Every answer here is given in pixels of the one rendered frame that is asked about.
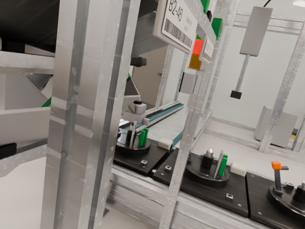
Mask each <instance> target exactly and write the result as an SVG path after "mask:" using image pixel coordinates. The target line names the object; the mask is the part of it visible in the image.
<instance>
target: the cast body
mask: <svg viewBox="0 0 305 229"><path fill-rule="evenodd" d="M133 103H134V105H135V113H134V114H133V113H132V112H131V111H130V109H129V108H128V110H125V111H124V113H123V120H126V121H129V122H132V123H134V121H137V124H138V125H140V124H144V125H147V126H148V125H149V121H150V119H147V118H146V116H147V114H145V112H146V107H147V105H146V104H142V101H141V100H135V101H134V102H133Z"/></svg>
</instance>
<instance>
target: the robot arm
mask: <svg viewBox="0 0 305 229"><path fill-rule="evenodd" d="M146 65H147V59H146V58H144V57H142V56H140V55H138V56H136V57H133V58H131V62H130V66H135V67H138V68H139V67H142V66H146ZM22 74H23V75H24V76H25V77H26V78H27V79H28V80H29V81H30V82H31V83H32V84H33V85H34V86H36V87H37V88H38V89H39V90H40V91H43V90H44V88H45V86H46V85H47V83H48V81H49V79H50V78H51V77H53V76H54V75H53V74H38V73H24V72H23V73H22ZM129 76H131V75H130V73H128V77H129ZM133 82H134V81H133ZM134 84H135V82H134ZM135 86H136V84H135ZM136 88H137V86H136ZM137 90H138V89H137ZM128 108H129V109H130V111H131V112H132V113H133V114H134V113H135V105H134V103H133V102H132V103H131V104H130V105H129V106H128Z"/></svg>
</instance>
